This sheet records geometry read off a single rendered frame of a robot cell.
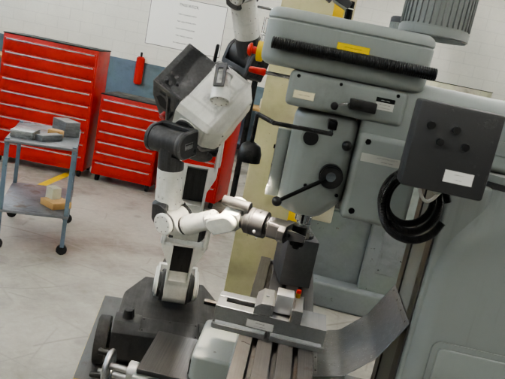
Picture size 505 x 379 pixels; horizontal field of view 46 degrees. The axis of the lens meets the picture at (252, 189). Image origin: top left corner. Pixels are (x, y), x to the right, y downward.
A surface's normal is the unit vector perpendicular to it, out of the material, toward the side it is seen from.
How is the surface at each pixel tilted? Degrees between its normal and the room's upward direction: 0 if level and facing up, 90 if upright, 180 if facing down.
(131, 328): 46
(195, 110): 58
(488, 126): 90
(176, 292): 103
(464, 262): 90
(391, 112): 90
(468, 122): 90
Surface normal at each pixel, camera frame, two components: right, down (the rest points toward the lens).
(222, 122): 0.68, 0.22
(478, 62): -0.11, 0.20
